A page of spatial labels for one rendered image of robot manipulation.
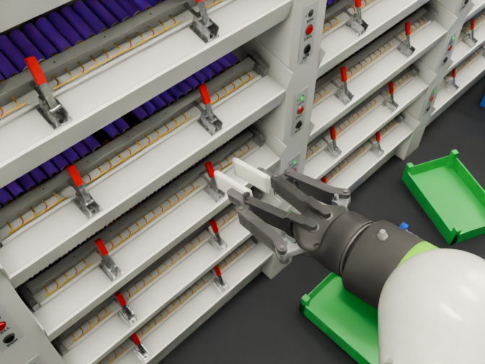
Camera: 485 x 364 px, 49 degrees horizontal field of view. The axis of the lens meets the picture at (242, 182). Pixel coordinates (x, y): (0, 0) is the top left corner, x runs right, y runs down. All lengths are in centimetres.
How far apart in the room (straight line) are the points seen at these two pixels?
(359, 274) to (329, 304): 105
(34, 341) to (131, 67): 51
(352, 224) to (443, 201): 135
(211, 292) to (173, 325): 13
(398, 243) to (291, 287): 109
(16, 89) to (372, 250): 49
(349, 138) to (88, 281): 85
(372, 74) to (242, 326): 79
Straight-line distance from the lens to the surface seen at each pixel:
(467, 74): 222
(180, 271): 127
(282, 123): 114
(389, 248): 59
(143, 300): 125
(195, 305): 145
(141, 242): 108
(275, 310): 162
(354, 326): 162
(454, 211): 194
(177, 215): 111
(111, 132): 95
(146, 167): 93
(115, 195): 91
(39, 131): 75
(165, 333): 143
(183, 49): 84
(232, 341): 158
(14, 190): 91
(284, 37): 102
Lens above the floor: 145
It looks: 50 degrees down
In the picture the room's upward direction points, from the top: straight up
